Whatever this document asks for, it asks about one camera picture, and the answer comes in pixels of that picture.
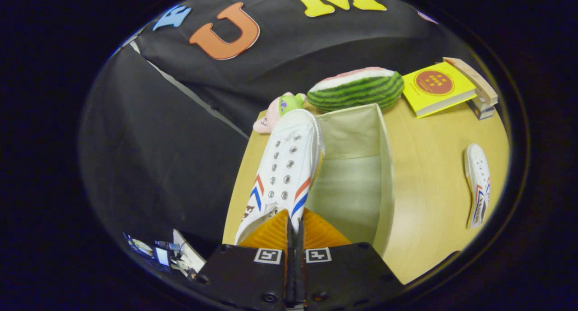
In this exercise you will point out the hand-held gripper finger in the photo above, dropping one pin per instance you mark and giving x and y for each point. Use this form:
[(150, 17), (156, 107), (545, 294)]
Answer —
[(291, 275), (301, 275)]

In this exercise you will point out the white canvas shoe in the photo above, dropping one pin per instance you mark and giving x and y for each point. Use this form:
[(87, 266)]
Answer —
[(289, 166), (477, 184)]

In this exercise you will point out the beige fabric storage box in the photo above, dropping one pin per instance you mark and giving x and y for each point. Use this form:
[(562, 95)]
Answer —
[(356, 180)]

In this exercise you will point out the pink and green plush toy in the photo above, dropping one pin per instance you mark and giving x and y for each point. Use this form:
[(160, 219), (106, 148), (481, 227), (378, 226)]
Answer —
[(280, 110)]

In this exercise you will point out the black backdrop cloth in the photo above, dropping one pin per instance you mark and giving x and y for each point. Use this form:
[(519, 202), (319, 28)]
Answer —
[(158, 157)]

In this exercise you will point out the watermelon slice plush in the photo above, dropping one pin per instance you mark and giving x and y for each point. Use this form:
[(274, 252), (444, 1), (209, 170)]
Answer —
[(356, 92)]

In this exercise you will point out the yellow book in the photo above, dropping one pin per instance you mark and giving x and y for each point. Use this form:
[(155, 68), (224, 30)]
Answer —
[(435, 87)]

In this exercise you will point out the blue-grey book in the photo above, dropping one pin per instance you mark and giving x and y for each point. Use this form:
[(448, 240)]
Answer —
[(482, 111)]

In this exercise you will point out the tan book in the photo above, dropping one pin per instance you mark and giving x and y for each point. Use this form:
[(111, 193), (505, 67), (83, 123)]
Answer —
[(474, 81)]

